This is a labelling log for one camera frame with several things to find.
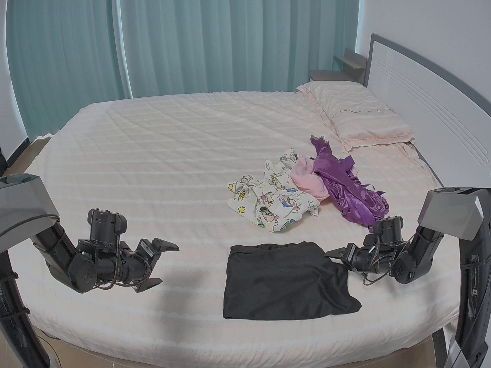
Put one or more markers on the blue-green curtain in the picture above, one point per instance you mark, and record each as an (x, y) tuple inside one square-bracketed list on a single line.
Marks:
[(65, 52), (238, 33)]

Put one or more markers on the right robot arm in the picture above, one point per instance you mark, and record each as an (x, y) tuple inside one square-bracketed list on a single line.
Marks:
[(448, 220)]

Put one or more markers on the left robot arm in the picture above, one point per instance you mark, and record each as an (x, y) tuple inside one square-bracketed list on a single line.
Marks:
[(57, 251)]

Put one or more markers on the purple garment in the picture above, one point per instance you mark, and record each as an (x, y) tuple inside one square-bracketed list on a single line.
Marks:
[(353, 197)]

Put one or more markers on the cream pillow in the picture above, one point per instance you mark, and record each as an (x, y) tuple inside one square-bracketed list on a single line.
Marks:
[(360, 117)]

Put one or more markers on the black T-shirt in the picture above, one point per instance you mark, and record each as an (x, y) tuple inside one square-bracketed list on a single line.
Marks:
[(284, 286)]

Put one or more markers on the bed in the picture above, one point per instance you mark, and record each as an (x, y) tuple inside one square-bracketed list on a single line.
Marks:
[(191, 148)]

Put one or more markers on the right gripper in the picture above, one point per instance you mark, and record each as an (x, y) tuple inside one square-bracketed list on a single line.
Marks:
[(358, 259)]

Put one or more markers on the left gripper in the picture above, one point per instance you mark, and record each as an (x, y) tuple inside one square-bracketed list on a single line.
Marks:
[(138, 266)]

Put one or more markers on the white printed pyjama garment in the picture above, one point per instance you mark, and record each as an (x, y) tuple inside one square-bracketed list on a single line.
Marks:
[(276, 205)]

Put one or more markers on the grey bedside table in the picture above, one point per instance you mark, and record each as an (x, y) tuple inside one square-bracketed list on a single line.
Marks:
[(345, 71)]

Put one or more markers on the black chest of drawers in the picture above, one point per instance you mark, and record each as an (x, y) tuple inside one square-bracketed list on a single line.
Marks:
[(2, 159)]

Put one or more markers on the pink garment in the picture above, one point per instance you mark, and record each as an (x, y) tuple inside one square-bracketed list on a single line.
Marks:
[(308, 178)]

